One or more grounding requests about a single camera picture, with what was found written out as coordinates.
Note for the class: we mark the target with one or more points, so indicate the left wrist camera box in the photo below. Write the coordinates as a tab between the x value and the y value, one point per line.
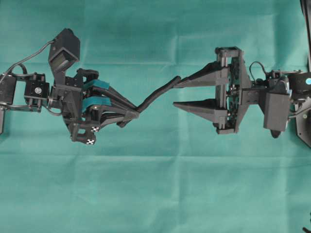
64	52

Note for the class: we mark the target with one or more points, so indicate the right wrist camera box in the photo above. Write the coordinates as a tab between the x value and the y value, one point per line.
276	113

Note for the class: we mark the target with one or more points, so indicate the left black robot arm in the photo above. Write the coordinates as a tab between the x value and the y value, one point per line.
31	93

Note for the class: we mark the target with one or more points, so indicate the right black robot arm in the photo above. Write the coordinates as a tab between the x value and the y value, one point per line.
298	85

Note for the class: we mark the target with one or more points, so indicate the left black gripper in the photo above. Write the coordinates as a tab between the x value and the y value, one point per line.
67	95

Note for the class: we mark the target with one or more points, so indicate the green surgical drape cloth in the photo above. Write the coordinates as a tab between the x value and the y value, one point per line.
167	171

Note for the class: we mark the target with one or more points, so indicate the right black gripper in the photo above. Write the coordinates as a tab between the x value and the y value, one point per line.
235	91

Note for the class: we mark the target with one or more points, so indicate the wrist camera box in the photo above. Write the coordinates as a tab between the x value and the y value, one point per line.
64	52
276	113

